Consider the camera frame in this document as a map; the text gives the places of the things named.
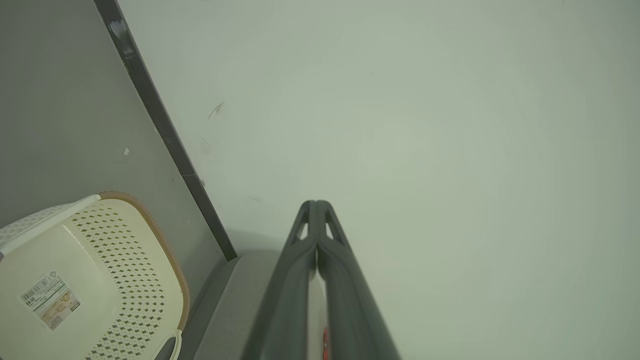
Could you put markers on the cream perforated plastic laundry basket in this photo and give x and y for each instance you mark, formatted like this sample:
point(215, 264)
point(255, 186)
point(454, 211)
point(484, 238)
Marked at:
point(100, 280)

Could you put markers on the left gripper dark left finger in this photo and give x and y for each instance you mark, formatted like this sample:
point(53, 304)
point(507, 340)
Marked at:
point(285, 310)

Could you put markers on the red and white garment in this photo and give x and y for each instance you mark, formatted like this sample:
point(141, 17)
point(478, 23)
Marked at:
point(325, 347)

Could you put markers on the white barcode label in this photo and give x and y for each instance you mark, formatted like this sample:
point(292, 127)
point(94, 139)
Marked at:
point(50, 300)

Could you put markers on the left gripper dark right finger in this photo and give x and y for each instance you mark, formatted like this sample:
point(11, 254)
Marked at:
point(350, 300)

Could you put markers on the dark grey baseboard strip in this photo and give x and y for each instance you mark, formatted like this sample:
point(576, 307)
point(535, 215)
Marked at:
point(160, 120)

